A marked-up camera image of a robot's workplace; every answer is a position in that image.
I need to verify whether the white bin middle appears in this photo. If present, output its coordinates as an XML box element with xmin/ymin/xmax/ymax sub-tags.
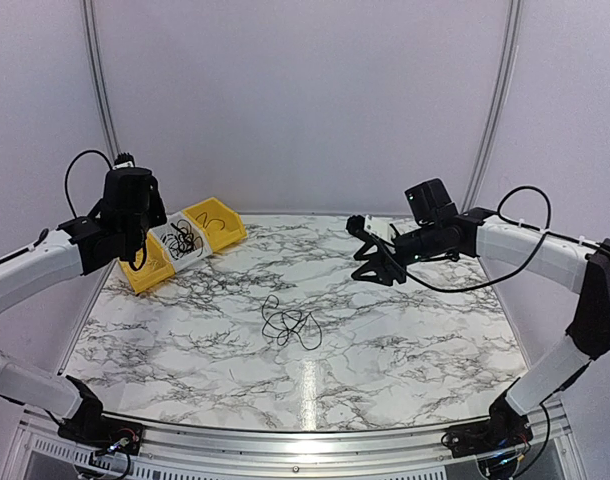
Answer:
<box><xmin>150</xmin><ymin>212</ymin><xmax>213</xmax><ymax>273</ymax></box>

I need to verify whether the yellow bin far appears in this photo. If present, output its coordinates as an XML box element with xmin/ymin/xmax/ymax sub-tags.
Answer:
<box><xmin>182</xmin><ymin>197</ymin><xmax>247</xmax><ymax>252</ymax></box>

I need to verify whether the yellow bin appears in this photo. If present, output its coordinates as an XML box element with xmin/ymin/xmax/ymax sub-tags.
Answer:
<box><xmin>182</xmin><ymin>197</ymin><xmax>247</xmax><ymax>252</ymax></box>
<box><xmin>119</xmin><ymin>233</ymin><xmax>175</xmax><ymax>294</ymax></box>

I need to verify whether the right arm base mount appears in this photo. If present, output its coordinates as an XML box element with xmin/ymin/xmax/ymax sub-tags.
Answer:
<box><xmin>441</xmin><ymin>413</ymin><xmax>533</xmax><ymax>458</ymax></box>

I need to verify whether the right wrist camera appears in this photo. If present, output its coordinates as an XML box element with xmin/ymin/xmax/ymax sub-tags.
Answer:
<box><xmin>345</xmin><ymin>214</ymin><xmax>399</xmax><ymax>246</ymax></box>

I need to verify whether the corner aluminium post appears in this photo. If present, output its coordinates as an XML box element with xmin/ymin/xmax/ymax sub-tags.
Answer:
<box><xmin>461</xmin><ymin>0</ymin><xmax>524</xmax><ymax>210</ymax></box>
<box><xmin>81</xmin><ymin>0</ymin><xmax>121</xmax><ymax>158</ymax></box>

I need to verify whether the purple cable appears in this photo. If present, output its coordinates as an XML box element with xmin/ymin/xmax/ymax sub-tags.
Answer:
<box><xmin>197</xmin><ymin>212</ymin><xmax>229</xmax><ymax>234</ymax></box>

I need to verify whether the thick black cable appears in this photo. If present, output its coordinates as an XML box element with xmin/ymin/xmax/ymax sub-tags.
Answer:
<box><xmin>163</xmin><ymin>222</ymin><xmax>204</xmax><ymax>261</ymax></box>

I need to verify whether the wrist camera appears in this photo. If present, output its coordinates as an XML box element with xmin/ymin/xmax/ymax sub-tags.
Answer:
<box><xmin>114</xmin><ymin>152</ymin><xmax>135</xmax><ymax>169</ymax></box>
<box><xmin>345</xmin><ymin>214</ymin><xmax>399</xmax><ymax>246</ymax></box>

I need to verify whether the yellow bin near left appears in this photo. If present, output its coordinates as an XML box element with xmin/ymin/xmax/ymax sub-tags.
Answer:
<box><xmin>119</xmin><ymin>233</ymin><xmax>175</xmax><ymax>294</ymax></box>

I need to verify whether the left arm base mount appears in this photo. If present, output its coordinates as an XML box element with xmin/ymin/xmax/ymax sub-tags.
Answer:
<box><xmin>57</xmin><ymin>412</ymin><xmax>144</xmax><ymax>455</ymax></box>

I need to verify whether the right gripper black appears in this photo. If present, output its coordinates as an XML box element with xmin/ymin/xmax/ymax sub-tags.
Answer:
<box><xmin>351</xmin><ymin>222</ymin><xmax>441</xmax><ymax>287</ymax></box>

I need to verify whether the aluminium front rail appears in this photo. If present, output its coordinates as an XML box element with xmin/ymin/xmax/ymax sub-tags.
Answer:
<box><xmin>0</xmin><ymin>401</ymin><xmax>589</xmax><ymax>479</ymax></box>

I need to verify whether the right corner aluminium post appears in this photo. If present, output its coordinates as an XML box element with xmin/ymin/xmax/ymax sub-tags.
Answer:
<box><xmin>461</xmin><ymin>0</ymin><xmax>524</xmax><ymax>210</ymax></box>

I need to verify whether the left corner aluminium post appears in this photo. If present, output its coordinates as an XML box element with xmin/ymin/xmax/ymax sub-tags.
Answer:
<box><xmin>81</xmin><ymin>0</ymin><xmax>121</xmax><ymax>158</ymax></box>

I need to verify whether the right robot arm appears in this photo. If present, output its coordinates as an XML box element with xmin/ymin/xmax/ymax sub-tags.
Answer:
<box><xmin>346</xmin><ymin>178</ymin><xmax>610</xmax><ymax>448</ymax></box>

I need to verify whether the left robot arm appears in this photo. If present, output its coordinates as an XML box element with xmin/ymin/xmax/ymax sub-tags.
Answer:
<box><xmin>0</xmin><ymin>166</ymin><xmax>166</xmax><ymax>445</ymax></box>

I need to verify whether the black tangled cable bundle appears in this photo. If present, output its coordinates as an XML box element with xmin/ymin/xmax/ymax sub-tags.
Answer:
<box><xmin>261</xmin><ymin>294</ymin><xmax>324</xmax><ymax>351</ymax></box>

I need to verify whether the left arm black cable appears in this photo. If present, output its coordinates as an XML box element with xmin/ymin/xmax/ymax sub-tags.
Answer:
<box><xmin>64</xmin><ymin>149</ymin><xmax>146</xmax><ymax>274</ymax></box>

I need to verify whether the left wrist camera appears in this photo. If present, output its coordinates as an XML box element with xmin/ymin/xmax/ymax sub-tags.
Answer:
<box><xmin>114</xmin><ymin>152</ymin><xmax>135</xmax><ymax>169</ymax></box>

